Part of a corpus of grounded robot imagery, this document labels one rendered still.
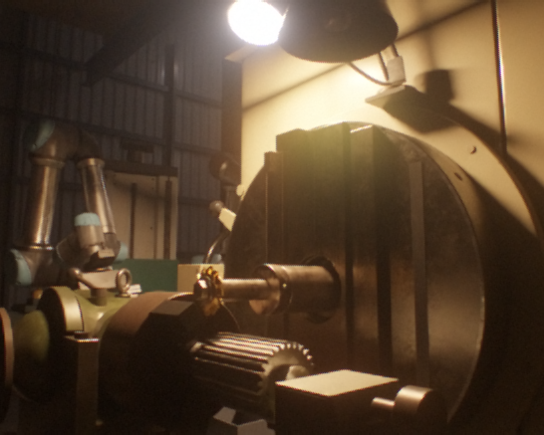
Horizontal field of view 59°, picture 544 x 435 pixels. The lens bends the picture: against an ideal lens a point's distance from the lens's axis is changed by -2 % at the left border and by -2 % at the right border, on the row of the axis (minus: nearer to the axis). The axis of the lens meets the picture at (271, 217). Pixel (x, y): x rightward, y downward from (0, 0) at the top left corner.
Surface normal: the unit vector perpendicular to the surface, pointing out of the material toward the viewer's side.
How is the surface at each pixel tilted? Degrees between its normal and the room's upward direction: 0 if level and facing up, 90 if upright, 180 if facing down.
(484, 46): 90
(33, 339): 64
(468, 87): 90
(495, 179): 90
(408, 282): 90
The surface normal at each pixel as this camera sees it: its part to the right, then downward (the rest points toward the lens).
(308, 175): -0.76, -0.08
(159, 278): 0.50, -0.11
